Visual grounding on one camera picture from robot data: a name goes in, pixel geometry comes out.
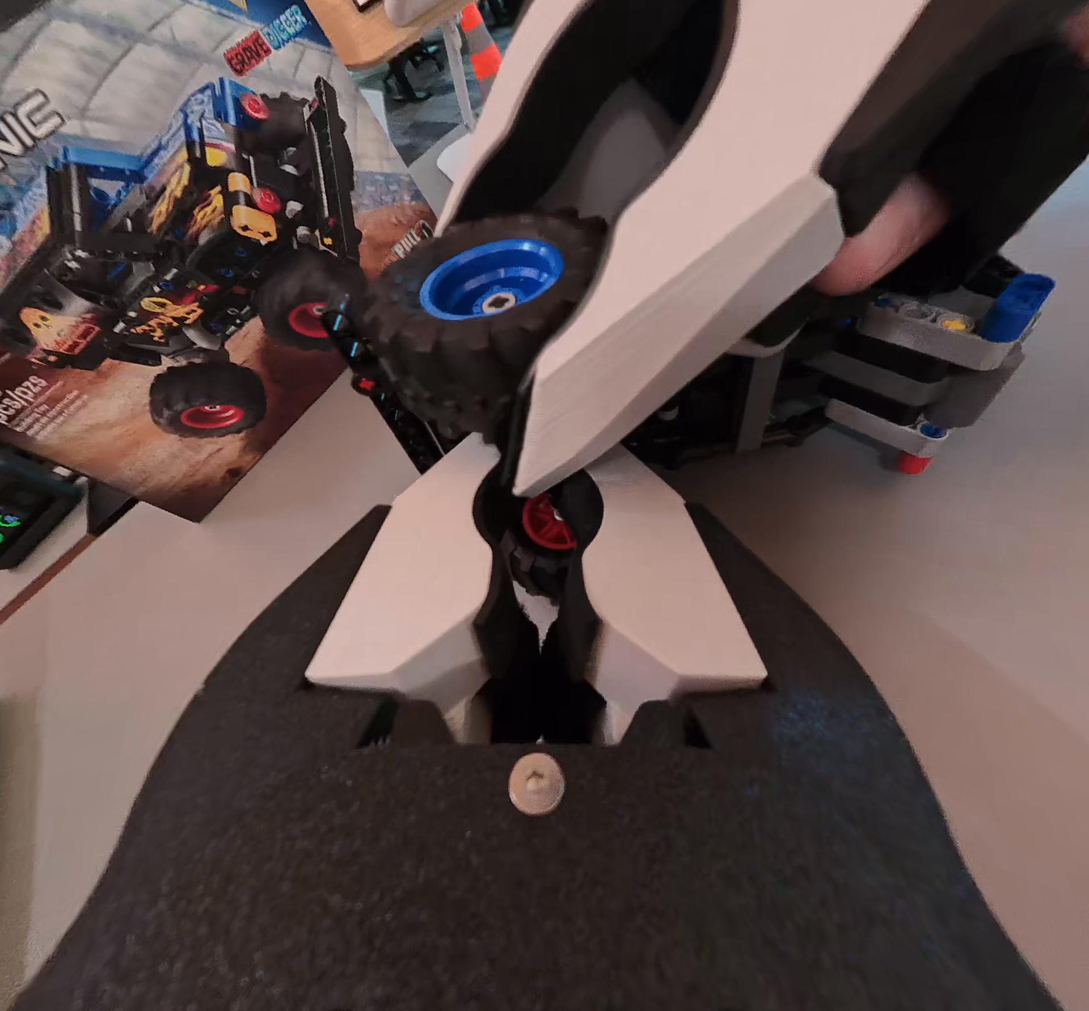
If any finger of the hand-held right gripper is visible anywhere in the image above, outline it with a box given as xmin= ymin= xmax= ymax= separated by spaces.
xmin=513 ymin=0 xmax=994 ymax=499
xmin=434 ymin=0 xmax=724 ymax=238

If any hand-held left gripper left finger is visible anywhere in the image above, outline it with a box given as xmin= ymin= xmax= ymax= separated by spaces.
xmin=305 ymin=439 xmax=546 ymax=723

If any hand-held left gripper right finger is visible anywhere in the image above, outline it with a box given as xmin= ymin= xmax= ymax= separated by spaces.
xmin=544 ymin=445 xmax=769 ymax=731

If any small red rim toy wheel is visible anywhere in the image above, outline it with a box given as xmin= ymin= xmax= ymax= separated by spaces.
xmin=500 ymin=490 xmax=592 ymax=597

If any toy brick truck model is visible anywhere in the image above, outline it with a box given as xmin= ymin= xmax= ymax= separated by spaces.
xmin=323 ymin=258 xmax=1058 ymax=476

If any blue rim toy wheel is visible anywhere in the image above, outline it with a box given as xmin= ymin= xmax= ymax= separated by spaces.
xmin=368 ymin=211 xmax=612 ymax=444

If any toy set box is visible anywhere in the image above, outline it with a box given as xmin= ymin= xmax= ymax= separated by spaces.
xmin=0 ymin=0 xmax=444 ymax=523

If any person's right hand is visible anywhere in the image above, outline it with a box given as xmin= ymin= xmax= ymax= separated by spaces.
xmin=812 ymin=175 xmax=949 ymax=299

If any orange traffic cone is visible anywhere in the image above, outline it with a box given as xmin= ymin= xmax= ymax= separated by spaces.
xmin=459 ymin=2 xmax=505 ymax=82

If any white stand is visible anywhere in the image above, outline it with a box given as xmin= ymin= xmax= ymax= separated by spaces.
xmin=436 ymin=19 xmax=482 ymax=188

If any dark device with screen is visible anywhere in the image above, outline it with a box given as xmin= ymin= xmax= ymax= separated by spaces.
xmin=0 ymin=445 xmax=86 ymax=571

